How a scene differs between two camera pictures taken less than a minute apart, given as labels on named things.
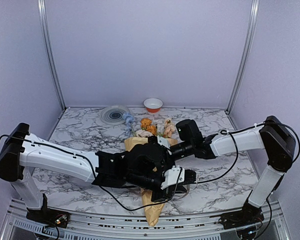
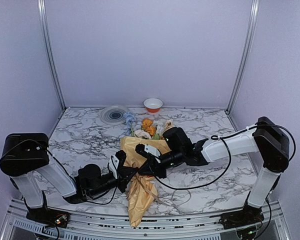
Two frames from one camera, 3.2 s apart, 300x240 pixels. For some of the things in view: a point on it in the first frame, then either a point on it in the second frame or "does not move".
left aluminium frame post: x=47 y=34 does not move
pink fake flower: x=169 y=127 does not move
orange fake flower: x=145 y=123 does not move
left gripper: x=157 y=196 to x=125 y=175
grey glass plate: x=113 y=115 does not move
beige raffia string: x=133 y=190 to x=172 y=201
